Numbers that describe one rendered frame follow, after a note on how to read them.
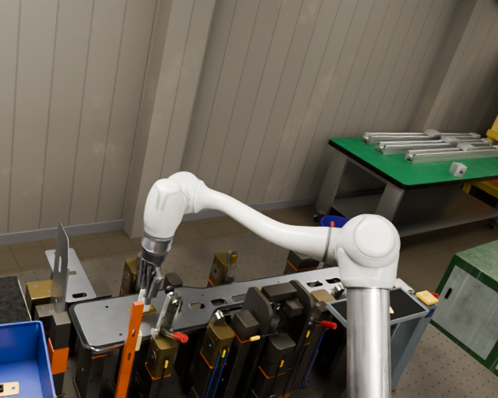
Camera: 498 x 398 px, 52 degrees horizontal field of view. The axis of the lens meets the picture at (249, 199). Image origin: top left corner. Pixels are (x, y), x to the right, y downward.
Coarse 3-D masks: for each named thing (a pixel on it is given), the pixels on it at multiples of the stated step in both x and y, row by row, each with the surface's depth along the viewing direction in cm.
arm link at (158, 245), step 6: (144, 234) 148; (174, 234) 151; (144, 240) 148; (150, 240) 147; (156, 240) 146; (162, 240) 146; (168, 240) 148; (144, 246) 149; (150, 246) 147; (156, 246) 147; (162, 246) 148; (168, 246) 150; (156, 252) 148; (162, 252) 149
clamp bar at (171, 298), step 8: (168, 288) 145; (168, 296) 142; (176, 296) 143; (168, 304) 143; (176, 304) 142; (168, 312) 145; (160, 320) 147; (168, 320) 147; (160, 328) 148; (168, 328) 150
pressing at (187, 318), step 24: (192, 288) 183; (216, 288) 187; (240, 288) 190; (312, 288) 202; (72, 312) 158; (96, 312) 160; (120, 312) 163; (192, 312) 172; (216, 312) 174; (96, 336) 151; (120, 336) 154; (144, 336) 156
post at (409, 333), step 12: (420, 300) 188; (408, 324) 191; (420, 324) 188; (396, 336) 196; (408, 336) 191; (420, 336) 193; (396, 348) 196; (408, 348) 193; (396, 360) 196; (408, 360) 199; (396, 372) 199; (396, 384) 204
